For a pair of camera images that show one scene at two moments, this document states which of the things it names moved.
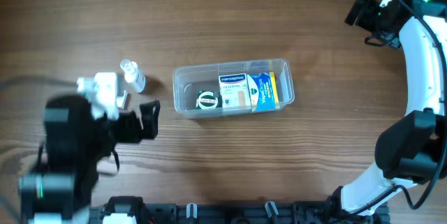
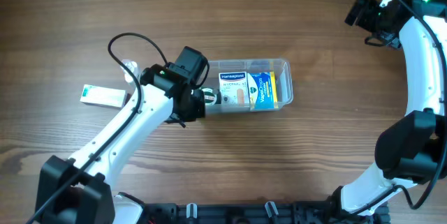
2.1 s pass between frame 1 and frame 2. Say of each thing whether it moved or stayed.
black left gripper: moved
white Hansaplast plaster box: stayed
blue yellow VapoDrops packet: stayed
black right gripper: stayed
